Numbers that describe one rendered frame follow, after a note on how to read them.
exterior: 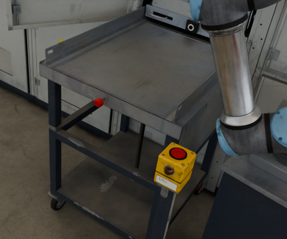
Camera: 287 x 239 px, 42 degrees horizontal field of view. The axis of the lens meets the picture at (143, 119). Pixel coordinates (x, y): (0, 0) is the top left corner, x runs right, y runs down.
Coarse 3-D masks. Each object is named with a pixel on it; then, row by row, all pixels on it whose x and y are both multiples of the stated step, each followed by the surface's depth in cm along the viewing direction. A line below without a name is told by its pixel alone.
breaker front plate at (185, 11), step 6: (156, 0) 188; (162, 0) 186; (168, 0) 184; (174, 0) 183; (180, 0) 181; (186, 0) 179; (156, 6) 189; (162, 6) 187; (168, 6) 186; (174, 6) 184; (180, 6) 182; (186, 6) 181; (174, 12) 185; (180, 12) 184; (186, 12) 182
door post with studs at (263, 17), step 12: (264, 12) 159; (252, 24) 164; (264, 24) 161; (252, 36) 166; (264, 36) 163; (252, 48) 168; (252, 60) 171; (252, 72) 173; (216, 168) 209; (216, 180) 213
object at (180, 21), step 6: (156, 12) 189; (162, 12) 187; (168, 12) 186; (156, 18) 191; (168, 18) 187; (174, 18) 185; (180, 18) 184; (186, 18) 182; (174, 24) 187; (180, 24) 185; (198, 30) 182; (246, 36) 172; (246, 42) 172
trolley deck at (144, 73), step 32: (128, 32) 178; (160, 32) 183; (64, 64) 145; (96, 64) 148; (128, 64) 152; (160, 64) 155; (192, 64) 159; (96, 96) 136; (128, 96) 132; (160, 96) 135; (160, 128) 127
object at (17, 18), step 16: (16, 0) 160; (32, 0) 166; (48, 0) 170; (64, 0) 174; (80, 0) 178; (96, 0) 182; (112, 0) 187; (16, 16) 164; (32, 16) 170; (48, 16) 174; (64, 16) 178; (80, 16) 182; (96, 16) 187; (112, 16) 192
